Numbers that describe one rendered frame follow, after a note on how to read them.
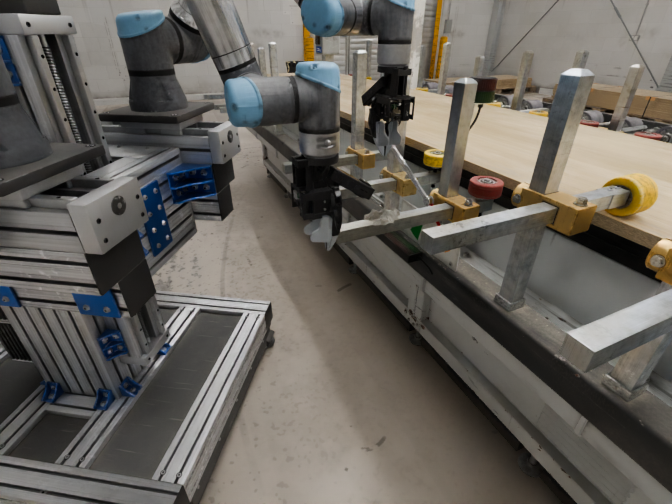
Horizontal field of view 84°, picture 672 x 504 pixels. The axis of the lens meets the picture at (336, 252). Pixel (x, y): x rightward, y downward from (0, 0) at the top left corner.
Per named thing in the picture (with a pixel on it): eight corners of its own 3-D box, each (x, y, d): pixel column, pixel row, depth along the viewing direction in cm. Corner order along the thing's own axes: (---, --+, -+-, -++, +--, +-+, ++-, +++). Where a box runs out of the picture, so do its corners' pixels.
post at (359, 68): (353, 194, 140) (357, 50, 115) (349, 191, 143) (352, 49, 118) (362, 193, 141) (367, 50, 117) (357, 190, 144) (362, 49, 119)
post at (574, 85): (507, 312, 81) (582, 70, 57) (495, 303, 84) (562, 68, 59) (519, 308, 83) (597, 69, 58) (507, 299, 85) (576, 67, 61)
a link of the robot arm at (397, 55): (371, 44, 85) (401, 43, 88) (370, 66, 87) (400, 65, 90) (388, 44, 79) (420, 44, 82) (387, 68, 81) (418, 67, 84)
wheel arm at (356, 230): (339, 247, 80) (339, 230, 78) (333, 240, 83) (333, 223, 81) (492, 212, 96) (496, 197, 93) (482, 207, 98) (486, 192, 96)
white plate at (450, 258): (454, 272, 94) (461, 237, 89) (398, 229, 114) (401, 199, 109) (456, 271, 94) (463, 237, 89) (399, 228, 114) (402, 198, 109)
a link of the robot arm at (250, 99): (225, 120, 68) (283, 116, 71) (234, 134, 59) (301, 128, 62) (218, 73, 64) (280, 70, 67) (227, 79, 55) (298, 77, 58)
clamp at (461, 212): (460, 228, 88) (464, 208, 86) (426, 207, 99) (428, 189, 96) (478, 223, 90) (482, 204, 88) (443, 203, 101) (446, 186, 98)
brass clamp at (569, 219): (566, 237, 64) (576, 210, 61) (505, 208, 74) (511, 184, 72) (590, 230, 66) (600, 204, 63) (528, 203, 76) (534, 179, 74)
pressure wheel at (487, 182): (477, 230, 93) (486, 186, 87) (455, 217, 99) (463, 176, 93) (501, 224, 96) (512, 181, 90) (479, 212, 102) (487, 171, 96)
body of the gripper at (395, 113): (386, 125, 86) (390, 68, 80) (368, 118, 93) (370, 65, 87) (413, 122, 89) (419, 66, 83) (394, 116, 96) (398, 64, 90)
